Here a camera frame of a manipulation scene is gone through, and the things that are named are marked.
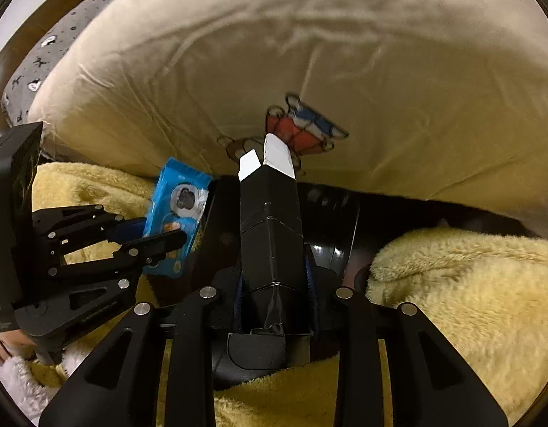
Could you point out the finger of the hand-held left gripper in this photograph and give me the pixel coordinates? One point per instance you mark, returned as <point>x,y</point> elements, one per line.
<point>74,227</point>
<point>122,271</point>

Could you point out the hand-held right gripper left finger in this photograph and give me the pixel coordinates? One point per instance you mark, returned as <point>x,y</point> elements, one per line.
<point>196,342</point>

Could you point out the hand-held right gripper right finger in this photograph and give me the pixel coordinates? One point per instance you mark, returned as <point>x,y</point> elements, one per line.
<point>360,342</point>

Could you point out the blue wet wipes pack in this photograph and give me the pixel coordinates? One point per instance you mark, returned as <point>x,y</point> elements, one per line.
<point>180,204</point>

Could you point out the black carton box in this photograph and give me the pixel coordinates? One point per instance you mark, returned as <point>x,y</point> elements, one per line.
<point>269,231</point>

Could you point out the person's left hand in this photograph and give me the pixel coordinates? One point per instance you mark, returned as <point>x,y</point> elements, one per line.
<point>5,342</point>

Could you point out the yellow fluffy blanket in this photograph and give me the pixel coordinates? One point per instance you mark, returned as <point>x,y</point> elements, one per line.
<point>456,298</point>

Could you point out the grey printed pillow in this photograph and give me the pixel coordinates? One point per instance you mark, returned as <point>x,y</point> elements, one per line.
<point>56,44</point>

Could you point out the cream cartoon print pillow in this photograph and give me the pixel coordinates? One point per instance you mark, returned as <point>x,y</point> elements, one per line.
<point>300,53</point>

